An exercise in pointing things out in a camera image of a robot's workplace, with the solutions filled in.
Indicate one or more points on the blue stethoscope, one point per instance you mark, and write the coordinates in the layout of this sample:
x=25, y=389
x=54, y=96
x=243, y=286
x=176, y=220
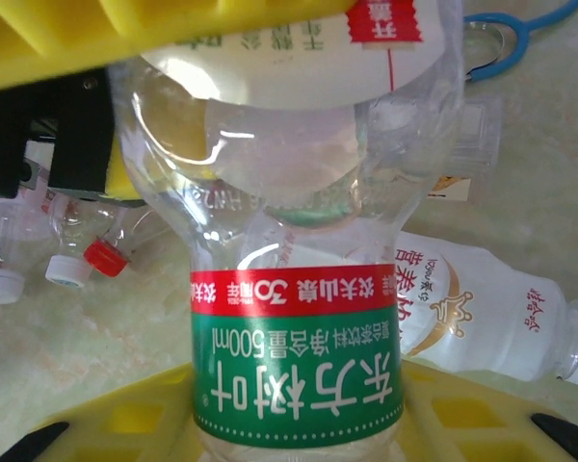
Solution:
x=520, y=45

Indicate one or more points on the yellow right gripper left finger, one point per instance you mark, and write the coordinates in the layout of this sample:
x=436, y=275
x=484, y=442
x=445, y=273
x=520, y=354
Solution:
x=125, y=418

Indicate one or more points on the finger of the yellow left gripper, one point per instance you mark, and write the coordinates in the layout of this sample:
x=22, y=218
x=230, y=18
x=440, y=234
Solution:
x=120, y=183
x=77, y=33

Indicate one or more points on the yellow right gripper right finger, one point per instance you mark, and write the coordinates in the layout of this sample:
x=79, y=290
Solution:
x=472, y=418

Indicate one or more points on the green and red label bottle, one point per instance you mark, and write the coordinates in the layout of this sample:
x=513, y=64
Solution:
x=294, y=366

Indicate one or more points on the white bottle with gold crown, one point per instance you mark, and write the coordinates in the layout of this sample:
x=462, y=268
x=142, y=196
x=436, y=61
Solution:
x=501, y=317

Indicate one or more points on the clear bottle with orange label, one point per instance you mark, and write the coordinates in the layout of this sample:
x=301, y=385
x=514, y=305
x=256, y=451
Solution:
x=479, y=130

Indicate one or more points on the clear bottle with red cap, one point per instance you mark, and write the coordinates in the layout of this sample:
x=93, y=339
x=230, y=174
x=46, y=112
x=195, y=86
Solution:
x=105, y=257

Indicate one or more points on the clear bottle with white cap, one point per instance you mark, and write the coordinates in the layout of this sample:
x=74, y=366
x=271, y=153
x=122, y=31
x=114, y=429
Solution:
x=0, y=286
x=65, y=272

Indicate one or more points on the white and red label bottle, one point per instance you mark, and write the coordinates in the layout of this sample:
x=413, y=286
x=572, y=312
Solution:
x=294, y=72

